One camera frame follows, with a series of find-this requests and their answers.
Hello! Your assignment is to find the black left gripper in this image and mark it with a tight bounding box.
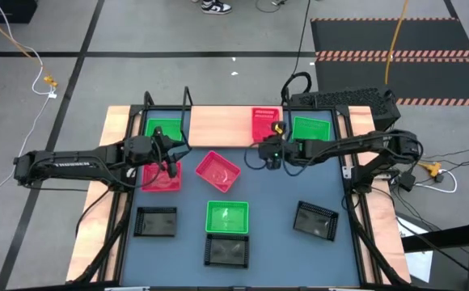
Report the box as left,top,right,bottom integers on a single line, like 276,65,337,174
124,126,191,179

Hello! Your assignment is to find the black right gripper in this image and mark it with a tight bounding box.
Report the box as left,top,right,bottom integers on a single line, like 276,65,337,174
257,121,299,171

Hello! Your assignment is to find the red plastic slotted basket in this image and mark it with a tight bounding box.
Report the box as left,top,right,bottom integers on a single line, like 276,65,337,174
140,160,183,193
195,150,243,194
251,107,281,143

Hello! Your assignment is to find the green plastic slotted basket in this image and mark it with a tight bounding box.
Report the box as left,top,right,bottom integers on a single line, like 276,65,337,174
291,116,332,142
205,200,250,235
144,117,184,142

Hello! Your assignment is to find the black plastic slotted basket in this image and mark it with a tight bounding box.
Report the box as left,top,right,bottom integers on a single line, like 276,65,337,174
292,200,340,243
203,233,251,269
133,206,178,238

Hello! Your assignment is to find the black hazard-striped floor mat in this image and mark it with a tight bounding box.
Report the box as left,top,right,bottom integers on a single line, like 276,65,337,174
314,56,469,107
310,16,469,57

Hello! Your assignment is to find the person's shoe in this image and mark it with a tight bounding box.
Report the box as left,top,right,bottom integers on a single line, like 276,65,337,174
201,0,234,16

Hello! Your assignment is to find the black power adapter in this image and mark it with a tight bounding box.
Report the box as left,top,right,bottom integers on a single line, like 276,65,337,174
398,172,417,192

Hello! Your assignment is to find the white sheet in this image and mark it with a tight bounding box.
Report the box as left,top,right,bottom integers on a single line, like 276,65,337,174
395,216,434,284

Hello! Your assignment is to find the black floor case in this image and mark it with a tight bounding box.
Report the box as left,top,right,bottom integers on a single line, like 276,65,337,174
0,0,39,24

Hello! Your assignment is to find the black table frame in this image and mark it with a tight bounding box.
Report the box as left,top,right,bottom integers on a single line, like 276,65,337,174
66,91,412,290

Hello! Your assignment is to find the wooden shelf with black frame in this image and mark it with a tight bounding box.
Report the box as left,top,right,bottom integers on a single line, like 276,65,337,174
180,86,291,149

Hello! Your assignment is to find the black hanging cable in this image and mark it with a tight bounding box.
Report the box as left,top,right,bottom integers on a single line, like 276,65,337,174
281,0,313,107

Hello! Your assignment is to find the white floor cable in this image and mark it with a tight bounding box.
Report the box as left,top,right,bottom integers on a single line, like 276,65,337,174
414,169,458,194
0,0,57,202

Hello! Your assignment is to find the yellow hanging cable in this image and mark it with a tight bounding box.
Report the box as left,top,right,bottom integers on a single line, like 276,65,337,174
383,0,410,86

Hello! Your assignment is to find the orange floor cable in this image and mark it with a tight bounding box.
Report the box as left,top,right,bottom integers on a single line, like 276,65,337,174
0,4,53,82

